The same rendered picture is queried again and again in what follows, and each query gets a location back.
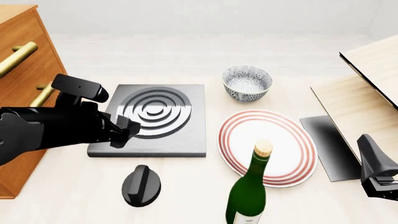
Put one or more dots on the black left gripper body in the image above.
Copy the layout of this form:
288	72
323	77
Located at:
107	128

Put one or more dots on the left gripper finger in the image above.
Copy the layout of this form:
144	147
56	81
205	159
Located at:
129	126
119	141

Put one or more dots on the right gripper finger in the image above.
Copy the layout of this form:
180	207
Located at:
374	158

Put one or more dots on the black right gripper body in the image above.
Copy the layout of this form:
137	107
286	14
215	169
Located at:
381	189

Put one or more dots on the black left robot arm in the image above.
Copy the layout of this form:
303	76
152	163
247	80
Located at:
46	130

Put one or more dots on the flat black stove plate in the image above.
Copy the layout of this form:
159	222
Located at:
174	140

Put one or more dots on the round black stove knob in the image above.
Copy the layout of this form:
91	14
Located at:
141	186

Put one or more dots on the white plate with red rings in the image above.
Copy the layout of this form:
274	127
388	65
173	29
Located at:
286	140

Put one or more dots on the pale wood panel black edge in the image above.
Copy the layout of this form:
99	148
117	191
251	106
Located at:
377	60

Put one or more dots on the wooden cabinet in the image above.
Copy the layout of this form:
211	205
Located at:
29	56

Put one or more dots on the patterned blue-white bowl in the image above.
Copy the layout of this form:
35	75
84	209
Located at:
247	81

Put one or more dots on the green wine bottle with cork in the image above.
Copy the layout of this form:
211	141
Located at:
247	191

